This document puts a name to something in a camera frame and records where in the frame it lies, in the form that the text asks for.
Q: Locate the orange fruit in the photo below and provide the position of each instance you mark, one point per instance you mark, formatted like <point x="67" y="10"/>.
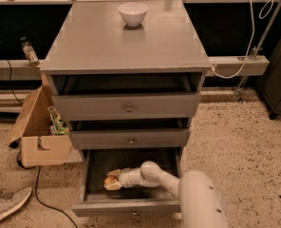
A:
<point x="108" y="180"/>

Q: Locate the metal stand pole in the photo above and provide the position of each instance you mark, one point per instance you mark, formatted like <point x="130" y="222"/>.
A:
<point x="243" y="80"/>

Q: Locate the grey wooden drawer cabinet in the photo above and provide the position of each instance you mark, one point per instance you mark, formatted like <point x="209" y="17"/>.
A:
<point x="95" y="40"/>

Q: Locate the grey middle drawer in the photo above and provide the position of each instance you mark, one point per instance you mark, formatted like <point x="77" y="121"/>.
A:
<point x="139" y="133"/>

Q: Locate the grey bottom drawer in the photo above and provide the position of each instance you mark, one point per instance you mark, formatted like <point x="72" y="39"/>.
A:
<point x="95" y="200"/>

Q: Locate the grey drawer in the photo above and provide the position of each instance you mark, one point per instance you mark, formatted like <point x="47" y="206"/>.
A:
<point x="124" y="96"/>
<point x="139" y="133"/>
<point x="95" y="200"/>

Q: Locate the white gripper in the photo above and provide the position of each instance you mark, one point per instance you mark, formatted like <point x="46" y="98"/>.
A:
<point x="125" y="178"/>

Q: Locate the open cardboard box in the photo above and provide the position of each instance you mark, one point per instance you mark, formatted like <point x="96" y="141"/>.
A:
<point x="32" y="131"/>

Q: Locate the grey top drawer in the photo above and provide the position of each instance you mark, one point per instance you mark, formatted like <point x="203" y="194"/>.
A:
<point x="124" y="96"/>

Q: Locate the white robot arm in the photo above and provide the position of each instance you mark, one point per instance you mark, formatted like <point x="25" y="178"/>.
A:
<point x="200" y="203"/>

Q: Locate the green packet in box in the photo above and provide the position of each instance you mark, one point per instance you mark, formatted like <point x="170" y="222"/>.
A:
<point x="58" y="127"/>

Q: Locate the clear plastic bottle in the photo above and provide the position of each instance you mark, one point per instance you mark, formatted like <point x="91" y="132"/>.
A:
<point x="29" y="52"/>

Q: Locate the grey knit sneaker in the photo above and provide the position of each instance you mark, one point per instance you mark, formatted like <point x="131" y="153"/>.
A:
<point x="12" y="203"/>

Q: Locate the white ceramic bowl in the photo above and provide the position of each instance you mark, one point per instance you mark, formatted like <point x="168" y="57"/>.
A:
<point x="132" y="13"/>

